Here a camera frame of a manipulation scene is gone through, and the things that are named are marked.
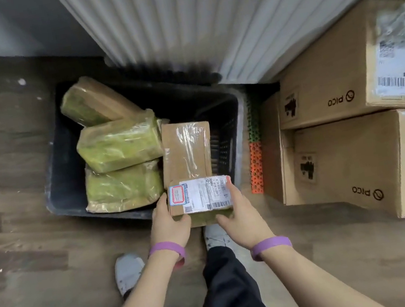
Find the white sneaker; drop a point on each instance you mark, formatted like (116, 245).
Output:
(129, 271)
(216, 235)

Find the white radiator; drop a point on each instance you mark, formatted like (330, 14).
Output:
(220, 11)

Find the pile of cardboard boxes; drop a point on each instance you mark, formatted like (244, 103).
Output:
(344, 157)

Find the purple wristband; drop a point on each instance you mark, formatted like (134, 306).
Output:
(166, 248)
(270, 245)

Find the person's right hand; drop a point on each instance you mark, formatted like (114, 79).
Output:
(248, 225)

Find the person's right forearm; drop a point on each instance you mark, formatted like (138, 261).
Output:
(320, 287)

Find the black trousers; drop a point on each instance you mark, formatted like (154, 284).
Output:
(232, 298)

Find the black plastic crate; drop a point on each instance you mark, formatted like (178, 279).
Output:
(62, 176)

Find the person's left hand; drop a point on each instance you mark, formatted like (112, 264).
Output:
(169, 231)

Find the small green labelled parcel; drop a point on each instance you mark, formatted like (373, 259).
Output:
(202, 194)

